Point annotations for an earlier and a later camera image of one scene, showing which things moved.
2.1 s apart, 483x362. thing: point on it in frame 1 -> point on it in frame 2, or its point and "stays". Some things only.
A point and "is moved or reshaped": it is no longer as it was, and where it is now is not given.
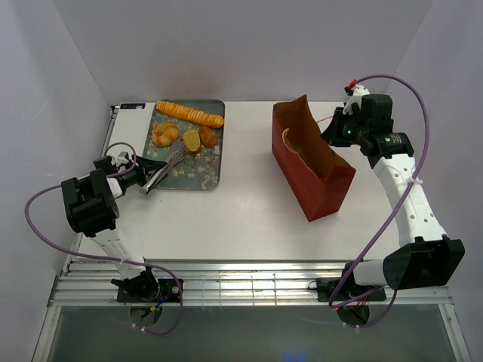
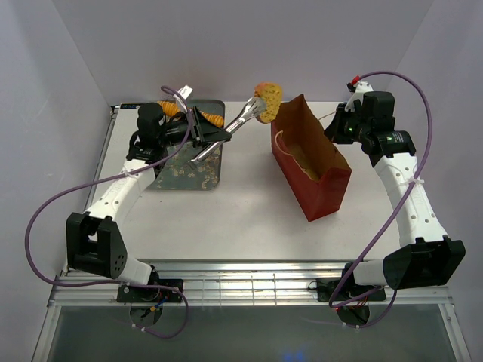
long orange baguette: (181, 112) stays
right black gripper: (331, 134) stays
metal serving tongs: (160, 174) -> (253, 108)
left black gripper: (144, 166) -> (205, 132)
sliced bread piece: (192, 141) is moved or reshaped
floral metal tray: (198, 171) stays
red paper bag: (317, 177) stays
